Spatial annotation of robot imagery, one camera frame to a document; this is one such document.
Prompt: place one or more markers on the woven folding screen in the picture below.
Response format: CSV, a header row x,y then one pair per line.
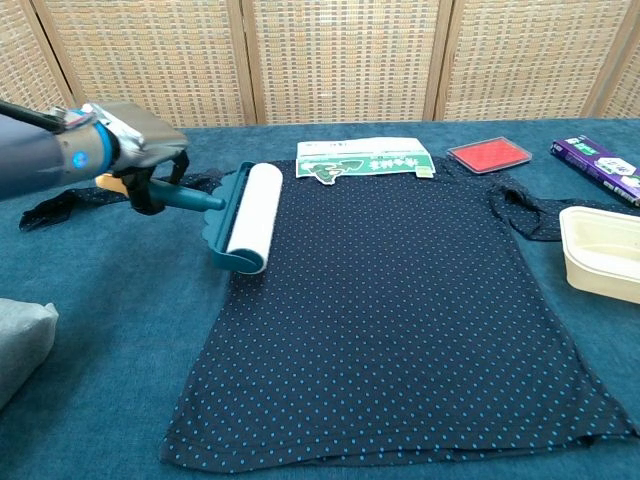
x,y
340,55

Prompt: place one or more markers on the green and white carton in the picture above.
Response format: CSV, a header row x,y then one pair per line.
x,y
360,160

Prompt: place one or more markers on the navy polka dot shirt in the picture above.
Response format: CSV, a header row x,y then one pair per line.
x,y
390,310

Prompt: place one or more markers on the clear plastic bag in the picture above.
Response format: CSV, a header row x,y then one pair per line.
x,y
20,345

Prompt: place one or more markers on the purple long box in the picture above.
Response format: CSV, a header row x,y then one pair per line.
x,y
597,167

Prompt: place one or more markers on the beige food container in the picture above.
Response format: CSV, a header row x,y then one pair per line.
x,y
600,255

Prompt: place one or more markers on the red ink pad case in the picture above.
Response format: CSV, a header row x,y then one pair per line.
x,y
490,155

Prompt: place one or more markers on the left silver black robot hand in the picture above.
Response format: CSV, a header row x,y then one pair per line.
x,y
135,132

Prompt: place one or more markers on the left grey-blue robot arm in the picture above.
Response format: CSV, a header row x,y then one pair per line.
x,y
35,160

